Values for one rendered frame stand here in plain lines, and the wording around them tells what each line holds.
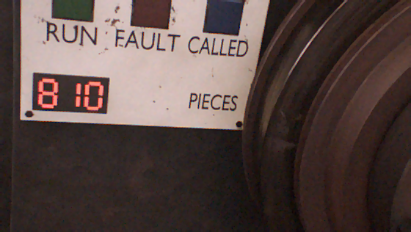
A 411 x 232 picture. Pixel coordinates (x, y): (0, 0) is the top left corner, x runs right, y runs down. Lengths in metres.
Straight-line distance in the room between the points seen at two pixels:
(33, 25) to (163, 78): 0.15
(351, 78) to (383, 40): 0.04
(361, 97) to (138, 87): 0.25
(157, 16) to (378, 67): 0.23
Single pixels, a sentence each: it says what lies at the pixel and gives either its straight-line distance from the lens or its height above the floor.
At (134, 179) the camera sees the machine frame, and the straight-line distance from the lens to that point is 0.73.
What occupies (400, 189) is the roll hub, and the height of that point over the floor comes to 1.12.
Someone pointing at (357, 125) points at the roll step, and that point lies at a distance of 0.54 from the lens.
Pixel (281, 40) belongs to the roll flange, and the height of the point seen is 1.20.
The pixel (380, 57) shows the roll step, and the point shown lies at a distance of 0.54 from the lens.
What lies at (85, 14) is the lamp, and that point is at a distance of 0.62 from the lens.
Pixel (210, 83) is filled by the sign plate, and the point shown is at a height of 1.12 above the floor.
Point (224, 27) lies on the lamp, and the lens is 0.64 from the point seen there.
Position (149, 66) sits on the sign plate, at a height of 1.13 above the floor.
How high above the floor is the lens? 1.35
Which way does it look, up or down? 24 degrees down
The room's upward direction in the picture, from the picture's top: 9 degrees clockwise
